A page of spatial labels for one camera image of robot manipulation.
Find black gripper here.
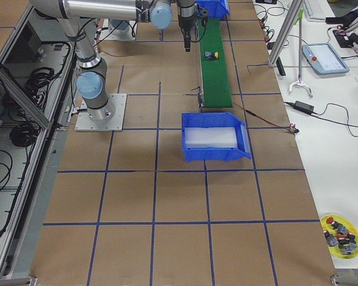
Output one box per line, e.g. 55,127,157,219
178,17,195,52

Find yellow mushroom push button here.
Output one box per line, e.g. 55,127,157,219
204,51,219,61

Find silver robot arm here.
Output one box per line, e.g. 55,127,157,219
31,1,173,122

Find blue bin with buttons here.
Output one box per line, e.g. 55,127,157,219
195,0,230,20

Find yellow tray of buttons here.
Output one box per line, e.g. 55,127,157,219
320,214,358,259

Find green conveyor belt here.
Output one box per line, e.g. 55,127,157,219
199,18,233,108

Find far blue plastic bin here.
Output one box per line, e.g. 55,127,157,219
181,112,252,162

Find white foam bin liner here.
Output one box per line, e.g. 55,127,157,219
184,127,237,148

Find long reach grabber tool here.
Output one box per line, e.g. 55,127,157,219
289,9,313,98

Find teach pendant tablet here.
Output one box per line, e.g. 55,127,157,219
302,43,350,75

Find black power adapter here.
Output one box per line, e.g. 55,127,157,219
294,101,314,114

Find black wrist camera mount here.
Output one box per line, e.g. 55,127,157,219
196,6,209,27

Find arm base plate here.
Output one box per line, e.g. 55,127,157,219
75,94,127,132

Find red black conveyor wire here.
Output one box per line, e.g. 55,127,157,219
232,101,301,134

